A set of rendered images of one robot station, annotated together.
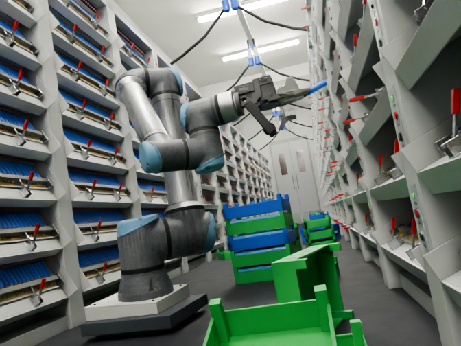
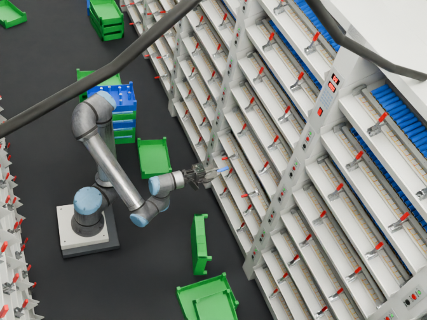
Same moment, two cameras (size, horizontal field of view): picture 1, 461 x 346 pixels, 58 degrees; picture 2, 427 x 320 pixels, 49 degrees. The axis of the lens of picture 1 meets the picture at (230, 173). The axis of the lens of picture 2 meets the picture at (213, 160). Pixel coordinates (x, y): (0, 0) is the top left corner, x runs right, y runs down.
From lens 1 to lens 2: 238 cm
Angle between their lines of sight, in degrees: 68
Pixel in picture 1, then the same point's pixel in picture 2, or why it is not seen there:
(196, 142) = (161, 204)
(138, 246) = (94, 216)
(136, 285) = (92, 230)
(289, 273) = (204, 261)
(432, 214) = (260, 260)
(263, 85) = (200, 174)
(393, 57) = (272, 233)
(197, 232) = not seen: hidden behind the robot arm
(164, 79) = (107, 113)
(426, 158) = (265, 251)
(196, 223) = not seen: hidden behind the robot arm
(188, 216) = not seen: hidden behind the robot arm
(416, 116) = (269, 243)
